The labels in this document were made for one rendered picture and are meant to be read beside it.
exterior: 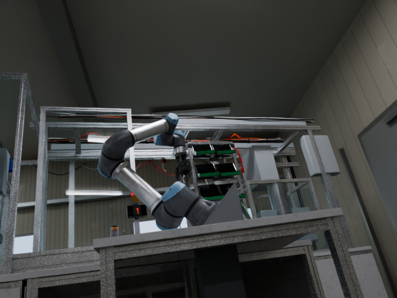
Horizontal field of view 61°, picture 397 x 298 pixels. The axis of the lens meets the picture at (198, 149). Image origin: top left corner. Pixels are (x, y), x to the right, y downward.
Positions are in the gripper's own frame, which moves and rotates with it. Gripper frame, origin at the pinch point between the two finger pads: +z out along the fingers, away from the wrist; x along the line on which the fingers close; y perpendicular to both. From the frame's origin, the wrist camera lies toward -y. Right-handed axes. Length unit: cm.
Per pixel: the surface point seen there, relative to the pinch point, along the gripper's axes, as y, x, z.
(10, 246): 1, -87, 25
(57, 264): -3, -67, 34
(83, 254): -2, -56, 31
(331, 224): 73, 32, 43
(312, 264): 4, 67, 51
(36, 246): -34, -81, 18
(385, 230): -124, 262, 18
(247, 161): -101, 100, -61
